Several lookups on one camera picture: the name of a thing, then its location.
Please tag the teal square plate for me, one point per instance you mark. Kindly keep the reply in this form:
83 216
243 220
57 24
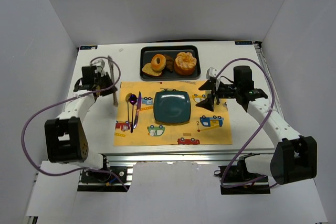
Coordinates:
172 107

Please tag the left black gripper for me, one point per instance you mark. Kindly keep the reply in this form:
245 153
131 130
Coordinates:
105 86

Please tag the dark brown pastry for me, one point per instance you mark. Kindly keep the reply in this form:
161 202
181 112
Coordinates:
169 63

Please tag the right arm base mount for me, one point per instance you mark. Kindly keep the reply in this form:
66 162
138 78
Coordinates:
238 174

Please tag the purple iridescent spoon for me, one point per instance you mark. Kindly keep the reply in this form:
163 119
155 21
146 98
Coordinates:
133 100

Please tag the iridescent purple knife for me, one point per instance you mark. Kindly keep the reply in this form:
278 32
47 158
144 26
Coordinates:
139 102

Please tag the gold iridescent spoon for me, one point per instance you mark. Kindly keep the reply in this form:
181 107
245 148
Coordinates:
127 99

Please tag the orange bundt cake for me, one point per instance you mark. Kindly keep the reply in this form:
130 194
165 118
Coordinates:
185 63

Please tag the bread slice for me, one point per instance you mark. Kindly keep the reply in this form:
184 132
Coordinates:
151 71

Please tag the glazed orange donut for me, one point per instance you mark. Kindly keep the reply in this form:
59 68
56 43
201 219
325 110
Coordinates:
158 62

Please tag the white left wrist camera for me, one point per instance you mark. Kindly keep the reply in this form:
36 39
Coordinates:
100 64

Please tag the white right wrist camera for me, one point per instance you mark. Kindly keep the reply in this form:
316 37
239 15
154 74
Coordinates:
211 73

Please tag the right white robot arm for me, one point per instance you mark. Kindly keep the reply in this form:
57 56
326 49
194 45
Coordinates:
295 155

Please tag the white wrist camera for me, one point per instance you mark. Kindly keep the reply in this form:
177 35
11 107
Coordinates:
100 64
211 73

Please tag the yellow vehicle print placemat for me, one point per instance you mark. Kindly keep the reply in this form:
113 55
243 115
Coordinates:
204 128

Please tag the black baking tray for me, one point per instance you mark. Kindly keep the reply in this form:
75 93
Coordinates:
170 53

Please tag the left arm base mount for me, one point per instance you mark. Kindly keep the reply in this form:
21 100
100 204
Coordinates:
105 183

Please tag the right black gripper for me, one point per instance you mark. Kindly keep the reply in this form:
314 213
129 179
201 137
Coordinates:
216 93

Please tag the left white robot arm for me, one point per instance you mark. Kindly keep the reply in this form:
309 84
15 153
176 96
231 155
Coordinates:
65 137

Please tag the aluminium frame rail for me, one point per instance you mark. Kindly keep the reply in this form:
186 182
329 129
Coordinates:
220 157

